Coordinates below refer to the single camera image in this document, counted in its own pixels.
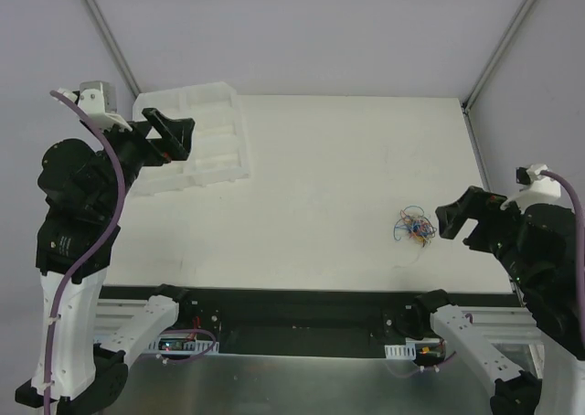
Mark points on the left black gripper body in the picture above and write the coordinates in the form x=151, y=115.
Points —
x=149, y=140

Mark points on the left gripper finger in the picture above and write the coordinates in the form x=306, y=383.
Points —
x=165, y=143
x=182, y=131

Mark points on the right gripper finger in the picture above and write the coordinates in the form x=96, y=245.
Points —
x=476, y=200
x=452, y=217

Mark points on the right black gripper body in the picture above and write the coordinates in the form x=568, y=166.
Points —
x=484, y=218

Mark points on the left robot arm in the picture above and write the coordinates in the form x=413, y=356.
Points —
x=85, y=190

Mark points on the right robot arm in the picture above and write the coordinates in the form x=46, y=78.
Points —
x=541, y=249

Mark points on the white foam tray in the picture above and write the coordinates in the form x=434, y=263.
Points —
x=219, y=141

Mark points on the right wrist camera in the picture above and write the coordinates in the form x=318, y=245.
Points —
x=536, y=188

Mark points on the right white cable duct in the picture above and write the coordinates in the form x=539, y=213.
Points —
x=407, y=352

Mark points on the white cable duct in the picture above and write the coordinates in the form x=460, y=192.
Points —
x=407, y=352
x=182, y=347

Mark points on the left aluminium frame post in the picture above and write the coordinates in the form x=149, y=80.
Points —
x=110, y=42

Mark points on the aluminium frame post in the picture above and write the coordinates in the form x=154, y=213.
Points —
x=110, y=42
x=504, y=43

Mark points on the left white cable duct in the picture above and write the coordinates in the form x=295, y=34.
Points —
x=182, y=347

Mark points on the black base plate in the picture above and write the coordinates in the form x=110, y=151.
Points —
x=305, y=323

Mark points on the right aluminium frame post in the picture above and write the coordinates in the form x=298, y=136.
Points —
x=504, y=43

